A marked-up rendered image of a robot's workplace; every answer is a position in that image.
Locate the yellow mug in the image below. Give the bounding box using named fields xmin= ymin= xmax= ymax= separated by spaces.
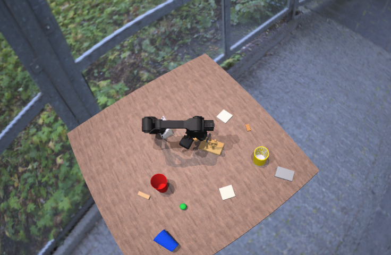
xmin=253 ymin=146 xmax=269 ymax=166

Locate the blue plastic cup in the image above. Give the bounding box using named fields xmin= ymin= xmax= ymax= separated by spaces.
xmin=153 ymin=230 xmax=178 ymax=252

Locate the red plastic cup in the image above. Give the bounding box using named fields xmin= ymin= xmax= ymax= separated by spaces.
xmin=150 ymin=174 xmax=167 ymax=193

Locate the tan rectangular block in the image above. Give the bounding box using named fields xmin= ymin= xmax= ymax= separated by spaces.
xmin=138 ymin=191 xmax=151 ymax=200

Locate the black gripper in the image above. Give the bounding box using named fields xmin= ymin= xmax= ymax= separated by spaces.
xmin=179 ymin=130 xmax=197 ymax=149

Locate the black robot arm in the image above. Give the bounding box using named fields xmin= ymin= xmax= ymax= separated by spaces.
xmin=142 ymin=116 xmax=215 ymax=141

